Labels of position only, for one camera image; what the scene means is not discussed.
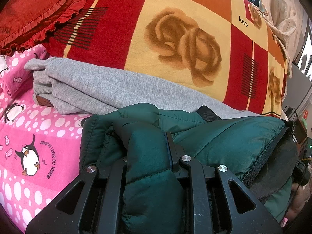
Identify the beige curtain right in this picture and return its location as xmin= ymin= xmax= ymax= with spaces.
xmin=260 ymin=0 xmax=308 ymax=41

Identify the dark green quilted jacket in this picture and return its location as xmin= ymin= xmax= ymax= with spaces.
xmin=79 ymin=104 xmax=298 ymax=233

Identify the right hand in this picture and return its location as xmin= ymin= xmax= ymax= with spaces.
xmin=281 ymin=183 xmax=310 ymax=227

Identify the red heart ruffled pillow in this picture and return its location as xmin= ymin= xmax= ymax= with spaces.
xmin=1 ymin=0 xmax=86 ymax=56

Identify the pink penguin bedsheet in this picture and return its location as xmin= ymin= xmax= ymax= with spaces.
xmin=1 ymin=44 xmax=98 ymax=232

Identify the red orange rose blanket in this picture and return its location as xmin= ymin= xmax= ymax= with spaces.
xmin=44 ymin=0 xmax=288 ymax=117

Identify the grey folded sweater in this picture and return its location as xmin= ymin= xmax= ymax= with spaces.
xmin=24 ymin=57 xmax=255 ymax=119

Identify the grey cabinet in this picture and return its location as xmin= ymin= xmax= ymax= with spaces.
xmin=282 ymin=64 xmax=311 ymax=115

